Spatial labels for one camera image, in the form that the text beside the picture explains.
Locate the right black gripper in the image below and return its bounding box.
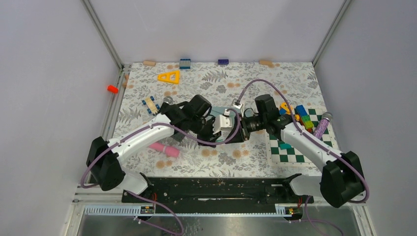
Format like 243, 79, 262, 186
225, 113, 267, 144

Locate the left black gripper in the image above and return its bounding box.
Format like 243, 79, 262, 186
190, 116, 222, 148

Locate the light blue envelope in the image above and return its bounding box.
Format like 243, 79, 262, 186
210, 107, 235, 117

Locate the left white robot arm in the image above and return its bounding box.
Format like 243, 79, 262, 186
86, 95, 214, 202

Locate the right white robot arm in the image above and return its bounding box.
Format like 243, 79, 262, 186
228, 94, 367, 208

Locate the teal small block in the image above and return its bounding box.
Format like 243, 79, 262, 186
279, 143, 292, 150

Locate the black glitter microphone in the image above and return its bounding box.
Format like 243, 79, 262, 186
162, 96, 174, 106

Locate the rainbow lego brick stack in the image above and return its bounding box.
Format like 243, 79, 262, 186
295, 105, 314, 131

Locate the wooden toy car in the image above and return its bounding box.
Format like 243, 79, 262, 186
142, 96, 160, 115

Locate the yellow triangle toy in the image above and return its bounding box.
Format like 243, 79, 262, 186
157, 70, 180, 85

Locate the dark purple lego brick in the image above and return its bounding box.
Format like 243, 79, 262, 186
217, 59, 229, 65

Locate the right wooden cylinder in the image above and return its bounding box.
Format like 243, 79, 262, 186
259, 60, 275, 68

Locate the wooden cylinder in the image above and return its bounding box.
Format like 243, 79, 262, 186
143, 60, 156, 67
259, 60, 275, 68

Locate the blue lego brick stack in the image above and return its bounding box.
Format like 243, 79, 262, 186
179, 59, 191, 69

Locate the left wooden cylinder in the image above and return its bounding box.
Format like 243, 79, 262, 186
143, 60, 156, 67

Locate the orange red cap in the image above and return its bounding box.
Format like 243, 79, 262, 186
107, 85, 119, 94

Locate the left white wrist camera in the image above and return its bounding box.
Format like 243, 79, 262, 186
213, 115, 234, 134

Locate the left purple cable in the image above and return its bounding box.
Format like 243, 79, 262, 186
80, 108, 242, 236

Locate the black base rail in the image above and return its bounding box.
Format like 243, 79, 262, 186
140, 177, 308, 214

